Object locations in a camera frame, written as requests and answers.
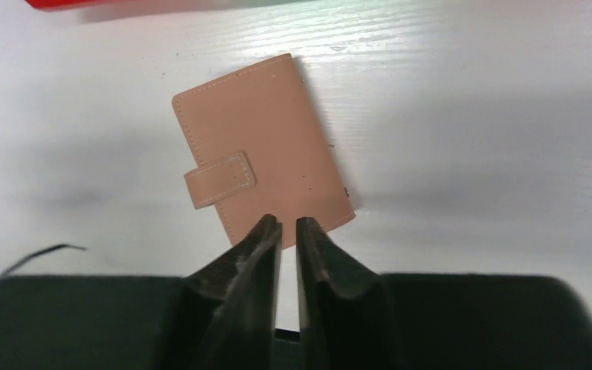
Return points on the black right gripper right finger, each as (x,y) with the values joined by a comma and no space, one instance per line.
(344,314)

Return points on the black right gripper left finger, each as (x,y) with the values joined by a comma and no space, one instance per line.
(223,315)

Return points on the tan leather card holder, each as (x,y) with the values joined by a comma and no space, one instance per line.
(260,148)

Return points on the red bin with black card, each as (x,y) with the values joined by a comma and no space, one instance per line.
(61,5)

